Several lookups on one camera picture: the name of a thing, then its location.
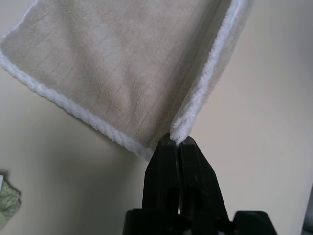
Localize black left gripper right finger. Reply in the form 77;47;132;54
179;136;230;222

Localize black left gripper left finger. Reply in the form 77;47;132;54
141;132;180;217

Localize beige towel with white trim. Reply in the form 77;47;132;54
0;0;252;160

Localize green folded towel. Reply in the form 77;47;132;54
0;175;22;222

